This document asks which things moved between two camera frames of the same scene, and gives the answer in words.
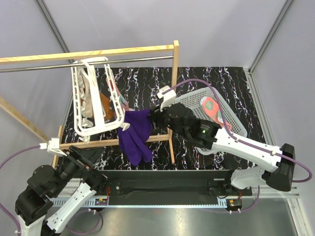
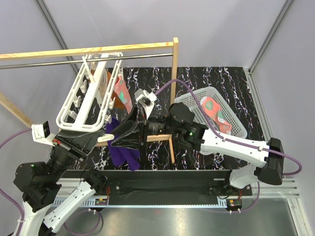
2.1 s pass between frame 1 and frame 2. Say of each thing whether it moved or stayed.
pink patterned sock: moved
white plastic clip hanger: moved
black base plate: stayed
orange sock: moved
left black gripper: moved
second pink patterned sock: stayed
